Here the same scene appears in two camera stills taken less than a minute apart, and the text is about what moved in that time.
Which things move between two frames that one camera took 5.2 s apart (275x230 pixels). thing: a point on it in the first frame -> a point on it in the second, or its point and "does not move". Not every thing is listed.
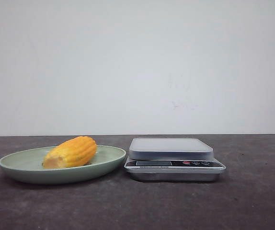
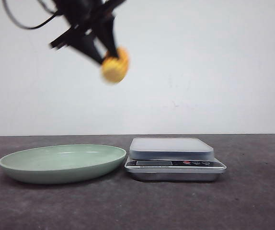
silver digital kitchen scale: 178,159 does not move
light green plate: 26,166 does not move
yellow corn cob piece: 75,151 -> 115,69
